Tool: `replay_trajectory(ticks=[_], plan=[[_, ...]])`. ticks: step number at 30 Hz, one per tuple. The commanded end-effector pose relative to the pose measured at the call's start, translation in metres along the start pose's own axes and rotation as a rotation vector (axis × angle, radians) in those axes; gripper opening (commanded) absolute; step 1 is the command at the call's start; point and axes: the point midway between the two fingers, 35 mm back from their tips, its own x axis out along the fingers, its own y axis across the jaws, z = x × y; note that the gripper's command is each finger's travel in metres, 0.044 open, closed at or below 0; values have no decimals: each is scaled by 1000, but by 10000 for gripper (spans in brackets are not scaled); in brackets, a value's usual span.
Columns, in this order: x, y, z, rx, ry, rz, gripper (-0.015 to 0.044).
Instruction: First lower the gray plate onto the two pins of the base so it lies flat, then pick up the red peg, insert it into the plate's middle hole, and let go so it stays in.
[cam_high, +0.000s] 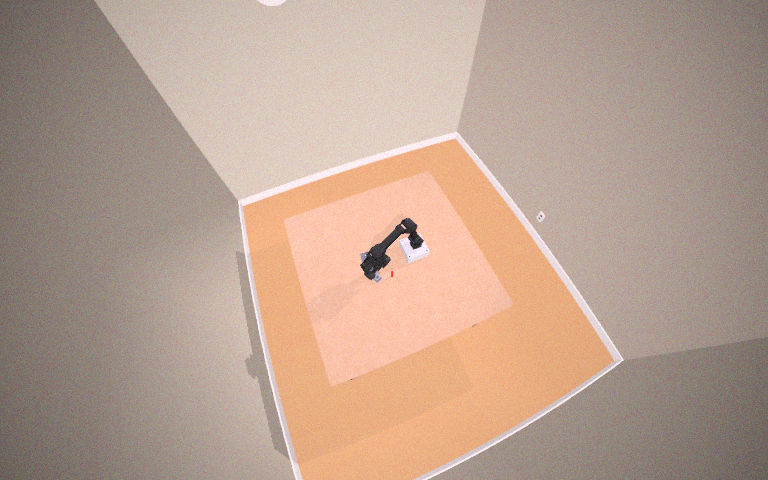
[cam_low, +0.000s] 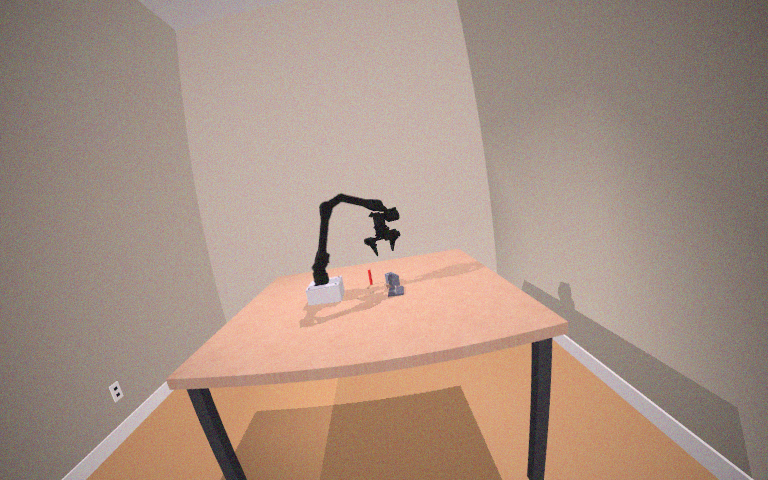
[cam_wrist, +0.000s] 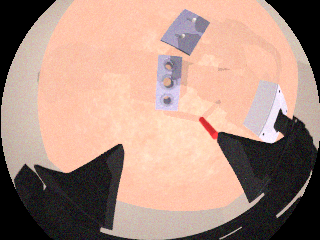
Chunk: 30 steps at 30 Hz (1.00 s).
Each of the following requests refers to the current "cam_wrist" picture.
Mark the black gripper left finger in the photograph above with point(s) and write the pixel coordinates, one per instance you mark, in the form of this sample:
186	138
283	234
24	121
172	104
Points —
91	188

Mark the red peg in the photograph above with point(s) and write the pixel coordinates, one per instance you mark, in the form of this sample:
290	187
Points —
209	127

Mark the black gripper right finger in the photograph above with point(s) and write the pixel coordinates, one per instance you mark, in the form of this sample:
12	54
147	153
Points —
253	161

